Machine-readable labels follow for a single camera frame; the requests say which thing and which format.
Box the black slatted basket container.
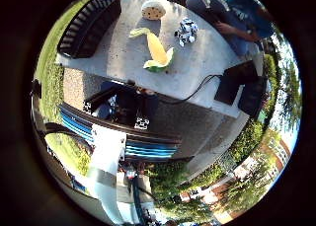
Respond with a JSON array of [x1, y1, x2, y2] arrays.
[[57, 0, 122, 59]]

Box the black and white plush toy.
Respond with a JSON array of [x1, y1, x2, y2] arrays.
[[174, 17, 199, 47]]

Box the yellow corn plush toy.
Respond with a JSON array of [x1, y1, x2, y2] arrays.
[[128, 27, 175, 73]]

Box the black cable on table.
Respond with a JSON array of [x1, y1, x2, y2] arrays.
[[157, 73, 225, 105]]

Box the blue striped black cart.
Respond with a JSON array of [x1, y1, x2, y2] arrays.
[[58, 102, 182, 161]]

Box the person in blue shirt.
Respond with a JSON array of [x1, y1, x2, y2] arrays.
[[185, 0, 276, 57]]

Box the flat black box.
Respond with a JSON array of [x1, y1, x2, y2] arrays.
[[214, 60, 260, 106]]

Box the tan cookie plush toy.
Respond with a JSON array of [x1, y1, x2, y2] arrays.
[[141, 0, 167, 22]]

